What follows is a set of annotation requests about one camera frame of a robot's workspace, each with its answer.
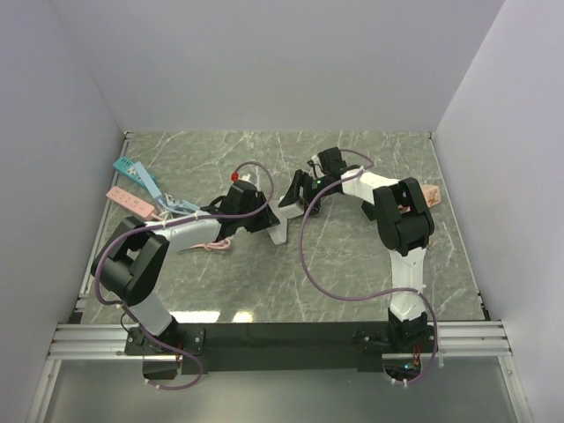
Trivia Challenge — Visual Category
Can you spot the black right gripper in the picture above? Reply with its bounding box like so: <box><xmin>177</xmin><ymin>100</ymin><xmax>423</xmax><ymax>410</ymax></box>
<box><xmin>279</xmin><ymin>169</ymin><xmax>337</xmax><ymax>219</ymax></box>

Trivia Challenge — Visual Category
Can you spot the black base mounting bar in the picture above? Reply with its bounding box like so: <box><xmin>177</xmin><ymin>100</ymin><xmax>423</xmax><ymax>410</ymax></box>
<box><xmin>122</xmin><ymin>321</ymin><xmax>442</xmax><ymax>375</ymax></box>

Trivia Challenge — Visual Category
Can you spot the aluminium frame rail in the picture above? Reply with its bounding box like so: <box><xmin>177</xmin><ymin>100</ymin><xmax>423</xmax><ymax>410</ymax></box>
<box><xmin>26</xmin><ymin>130</ymin><xmax>133</xmax><ymax>423</ymax></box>

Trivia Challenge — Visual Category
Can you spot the pink power cable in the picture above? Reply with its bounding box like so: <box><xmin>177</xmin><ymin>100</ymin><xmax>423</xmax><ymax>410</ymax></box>
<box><xmin>175</xmin><ymin>213</ymin><xmax>234</xmax><ymax>256</ymax></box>

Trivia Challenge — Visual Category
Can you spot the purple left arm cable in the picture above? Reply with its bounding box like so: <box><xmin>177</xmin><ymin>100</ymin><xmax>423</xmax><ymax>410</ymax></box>
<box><xmin>95</xmin><ymin>161</ymin><xmax>275</xmax><ymax>392</ymax></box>

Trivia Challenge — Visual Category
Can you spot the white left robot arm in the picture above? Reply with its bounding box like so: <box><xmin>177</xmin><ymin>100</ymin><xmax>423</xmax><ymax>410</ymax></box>
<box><xmin>91</xmin><ymin>181</ymin><xmax>287</xmax><ymax>354</ymax></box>

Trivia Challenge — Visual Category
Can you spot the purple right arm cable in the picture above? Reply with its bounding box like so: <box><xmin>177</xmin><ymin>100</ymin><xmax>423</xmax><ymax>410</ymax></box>
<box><xmin>299</xmin><ymin>149</ymin><xmax>444</xmax><ymax>387</ymax></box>

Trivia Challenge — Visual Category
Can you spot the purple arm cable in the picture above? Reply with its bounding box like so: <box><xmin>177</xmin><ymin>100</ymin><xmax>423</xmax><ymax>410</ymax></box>
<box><xmin>299</xmin><ymin>149</ymin><xmax>444</xmax><ymax>387</ymax></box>
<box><xmin>95</xmin><ymin>161</ymin><xmax>275</xmax><ymax>392</ymax></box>

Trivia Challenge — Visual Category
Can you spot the white triangular power strip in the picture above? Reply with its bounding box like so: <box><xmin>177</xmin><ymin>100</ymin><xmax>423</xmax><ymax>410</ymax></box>
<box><xmin>267</xmin><ymin>200</ymin><xmax>287</xmax><ymax>245</ymax></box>

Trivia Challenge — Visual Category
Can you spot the pink power strip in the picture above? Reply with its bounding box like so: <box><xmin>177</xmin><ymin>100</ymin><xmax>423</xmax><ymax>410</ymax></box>
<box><xmin>106</xmin><ymin>186</ymin><xmax>159</xmax><ymax>220</ymax></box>

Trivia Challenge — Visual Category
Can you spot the teal power strip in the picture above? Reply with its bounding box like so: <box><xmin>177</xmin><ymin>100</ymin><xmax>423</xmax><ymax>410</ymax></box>
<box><xmin>113</xmin><ymin>156</ymin><xmax>145</xmax><ymax>188</ymax></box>

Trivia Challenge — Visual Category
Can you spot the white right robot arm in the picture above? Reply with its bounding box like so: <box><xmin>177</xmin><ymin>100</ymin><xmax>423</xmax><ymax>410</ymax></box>
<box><xmin>278</xmin><ymin>147</ymin><xmax>434</xmax><ymax>352</ymax></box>

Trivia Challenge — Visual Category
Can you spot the white cube adapter with picture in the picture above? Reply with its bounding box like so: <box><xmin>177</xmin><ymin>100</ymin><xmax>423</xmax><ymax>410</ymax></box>
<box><xmin>278</xmin><ymin>199</ymin><xmax>305</xmax><ymax>219</ymax></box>

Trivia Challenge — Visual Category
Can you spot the pink deer cube adapter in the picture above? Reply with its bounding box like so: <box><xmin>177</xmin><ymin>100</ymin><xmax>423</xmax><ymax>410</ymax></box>
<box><xmin>420</xmin><ymin>184</ymin><xmax>442</xmax><ymax>208</ymax></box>

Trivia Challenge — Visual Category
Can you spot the black cube adapter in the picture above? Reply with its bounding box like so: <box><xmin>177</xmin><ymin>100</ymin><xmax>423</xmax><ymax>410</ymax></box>
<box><xmin>361</xmin><ymin>201</ymin><xmax>377</xmax><ymax>221</ymax></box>

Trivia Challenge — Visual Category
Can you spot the light blue power strip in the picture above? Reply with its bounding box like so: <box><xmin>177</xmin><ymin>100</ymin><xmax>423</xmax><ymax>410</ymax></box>
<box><xmin>134</xmin><ymin>161</ymin><xmax>165</xmax><ymax>206</ymax></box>

